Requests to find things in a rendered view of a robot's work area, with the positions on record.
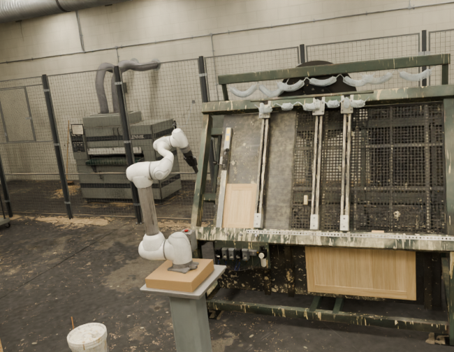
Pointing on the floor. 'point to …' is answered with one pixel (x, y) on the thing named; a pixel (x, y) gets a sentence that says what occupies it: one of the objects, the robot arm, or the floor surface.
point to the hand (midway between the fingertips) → (195, 169)
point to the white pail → (88, 338)
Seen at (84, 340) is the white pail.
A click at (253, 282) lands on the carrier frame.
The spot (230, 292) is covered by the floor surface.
